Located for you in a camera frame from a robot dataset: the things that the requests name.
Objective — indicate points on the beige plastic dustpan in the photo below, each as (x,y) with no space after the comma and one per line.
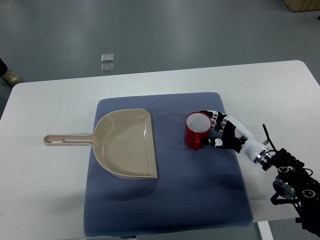
(122,143)

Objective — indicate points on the upper metal floor plate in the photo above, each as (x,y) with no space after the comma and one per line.
(107,57)

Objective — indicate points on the blue textured cushion mat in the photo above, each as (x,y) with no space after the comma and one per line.
(201,189)

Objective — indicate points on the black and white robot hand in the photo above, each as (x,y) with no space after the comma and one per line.
(235,136)

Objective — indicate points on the beige shoe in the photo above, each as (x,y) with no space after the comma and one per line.
(11,78)

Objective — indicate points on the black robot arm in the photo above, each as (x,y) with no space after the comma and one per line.
(294,185)

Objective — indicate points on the white table leg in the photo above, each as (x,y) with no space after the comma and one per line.
(265,230)

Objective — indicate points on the wooden box corner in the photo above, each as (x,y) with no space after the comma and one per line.
(302,5)

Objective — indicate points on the red cup white inside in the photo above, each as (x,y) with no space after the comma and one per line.
(197,127)

